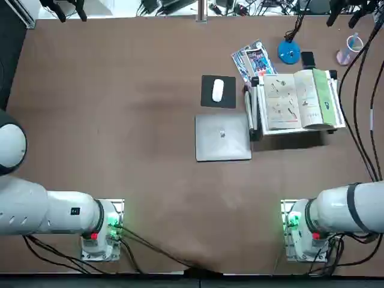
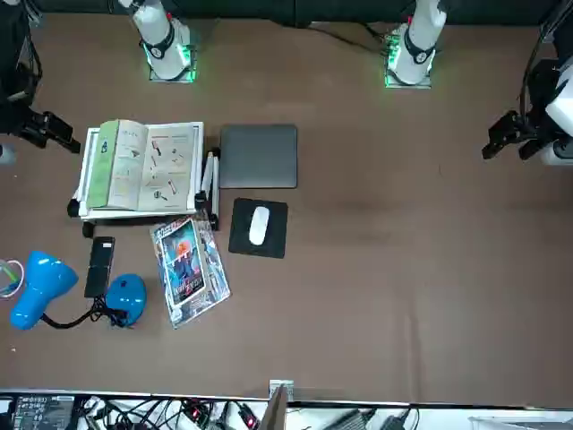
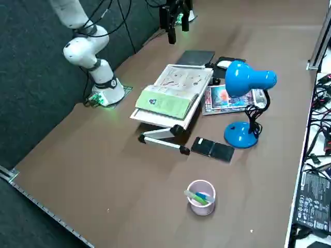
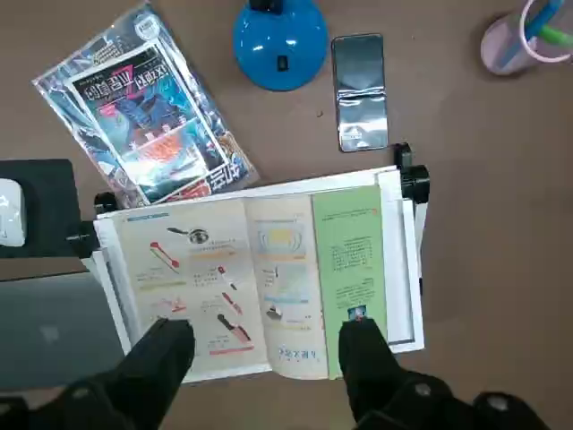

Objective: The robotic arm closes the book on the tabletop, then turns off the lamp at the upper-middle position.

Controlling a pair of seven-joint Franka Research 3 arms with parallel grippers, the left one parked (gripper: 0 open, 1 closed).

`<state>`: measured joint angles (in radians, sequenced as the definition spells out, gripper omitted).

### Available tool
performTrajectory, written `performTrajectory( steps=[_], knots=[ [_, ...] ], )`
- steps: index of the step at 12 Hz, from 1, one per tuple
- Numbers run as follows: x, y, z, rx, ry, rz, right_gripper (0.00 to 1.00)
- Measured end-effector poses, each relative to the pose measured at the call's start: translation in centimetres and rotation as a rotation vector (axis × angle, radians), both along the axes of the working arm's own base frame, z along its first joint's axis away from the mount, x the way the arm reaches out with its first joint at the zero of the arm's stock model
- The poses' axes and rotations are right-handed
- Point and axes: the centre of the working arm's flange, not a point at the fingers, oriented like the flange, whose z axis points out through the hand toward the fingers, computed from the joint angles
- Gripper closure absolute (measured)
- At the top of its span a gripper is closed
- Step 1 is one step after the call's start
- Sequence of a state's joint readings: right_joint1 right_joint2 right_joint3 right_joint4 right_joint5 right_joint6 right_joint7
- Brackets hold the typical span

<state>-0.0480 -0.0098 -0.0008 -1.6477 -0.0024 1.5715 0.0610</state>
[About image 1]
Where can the green cover recipe book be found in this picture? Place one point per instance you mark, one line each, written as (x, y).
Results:
(282, 99)

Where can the black foldable phone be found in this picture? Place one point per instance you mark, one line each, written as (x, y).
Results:
(308, 59)

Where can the pink mesh pen cup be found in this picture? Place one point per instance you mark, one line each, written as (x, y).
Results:
(343, 57)

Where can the black mouse pad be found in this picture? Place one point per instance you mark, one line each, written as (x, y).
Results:
(229, 90)

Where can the white folding laptop stand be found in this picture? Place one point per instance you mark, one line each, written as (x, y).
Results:
(338, 99)

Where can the blue cover magazine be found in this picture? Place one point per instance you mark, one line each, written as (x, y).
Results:
(260, 61)

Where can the blue pen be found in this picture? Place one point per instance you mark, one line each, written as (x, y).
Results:
(355, 40)

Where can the aluminium profile post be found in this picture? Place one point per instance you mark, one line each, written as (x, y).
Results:
(201, 10)

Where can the blue desk lamp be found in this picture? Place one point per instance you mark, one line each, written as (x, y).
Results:
(288, 53)

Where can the manga art magazine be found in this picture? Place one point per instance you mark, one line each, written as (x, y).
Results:
(240, 64)

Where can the grey closed laptop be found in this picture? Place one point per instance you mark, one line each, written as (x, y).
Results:
(222, 138)

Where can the aluminium rail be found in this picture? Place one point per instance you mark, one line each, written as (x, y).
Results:
(28, 18)

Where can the white computer mouse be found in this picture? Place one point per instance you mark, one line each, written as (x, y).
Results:
(217, 90)

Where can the black tripod legs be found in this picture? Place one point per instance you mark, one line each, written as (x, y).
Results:
(60, 12)
(333, 16)

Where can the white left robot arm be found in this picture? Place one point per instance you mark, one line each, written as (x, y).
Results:
(60, 210)

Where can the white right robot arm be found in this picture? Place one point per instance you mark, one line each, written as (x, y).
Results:
(336, 210)

